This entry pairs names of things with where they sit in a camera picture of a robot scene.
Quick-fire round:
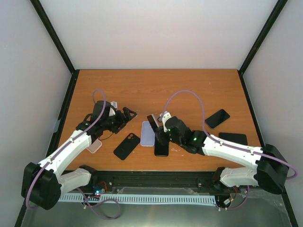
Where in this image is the white phone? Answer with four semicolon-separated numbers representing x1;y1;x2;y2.
147;114;159;133

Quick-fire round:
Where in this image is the black case with ring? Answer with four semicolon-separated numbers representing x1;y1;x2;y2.
113;133;140;160

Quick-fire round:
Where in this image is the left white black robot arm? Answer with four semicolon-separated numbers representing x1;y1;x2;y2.
21;101;137;210

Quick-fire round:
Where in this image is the controller board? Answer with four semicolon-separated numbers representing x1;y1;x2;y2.
223;185;240;208
92;181;108;196

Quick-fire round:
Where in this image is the black aluminium frame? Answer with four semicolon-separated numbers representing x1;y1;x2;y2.
14;0;299;227

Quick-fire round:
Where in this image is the left controller board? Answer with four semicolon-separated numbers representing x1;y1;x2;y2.
92;181;108;196

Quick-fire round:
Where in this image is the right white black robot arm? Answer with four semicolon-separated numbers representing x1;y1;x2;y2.
152;113;289;194

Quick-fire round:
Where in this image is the lavender phone case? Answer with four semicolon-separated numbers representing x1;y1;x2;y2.
140;121;155;147

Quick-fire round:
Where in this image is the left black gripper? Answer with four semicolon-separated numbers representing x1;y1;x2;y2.
102;107;136;134

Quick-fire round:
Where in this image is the right controller board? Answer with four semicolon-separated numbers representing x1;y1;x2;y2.
223;185;240;208

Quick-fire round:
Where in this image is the light blue cable duct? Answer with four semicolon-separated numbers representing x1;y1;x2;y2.
58;192;217;205

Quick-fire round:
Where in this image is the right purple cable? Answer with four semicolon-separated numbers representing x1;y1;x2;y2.
160;89;298;211

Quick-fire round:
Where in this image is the dark green phone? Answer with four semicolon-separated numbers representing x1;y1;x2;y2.
205;109;230;129

